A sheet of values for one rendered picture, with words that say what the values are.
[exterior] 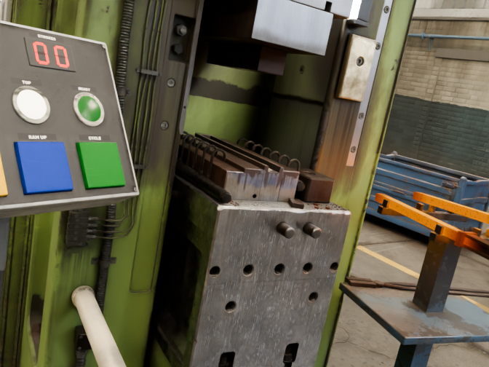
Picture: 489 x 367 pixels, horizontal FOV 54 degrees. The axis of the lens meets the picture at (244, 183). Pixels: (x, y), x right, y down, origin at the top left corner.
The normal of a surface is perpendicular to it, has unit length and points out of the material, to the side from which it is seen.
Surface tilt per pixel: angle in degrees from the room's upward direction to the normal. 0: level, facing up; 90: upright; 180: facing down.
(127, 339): 90
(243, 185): 90
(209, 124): 90
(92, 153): 60
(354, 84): 90
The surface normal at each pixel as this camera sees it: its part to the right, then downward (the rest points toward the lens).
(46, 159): 0.78, -0.25
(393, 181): -0.72, 0.00
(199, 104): 0.48, 0.27
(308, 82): -0.86, -0.06
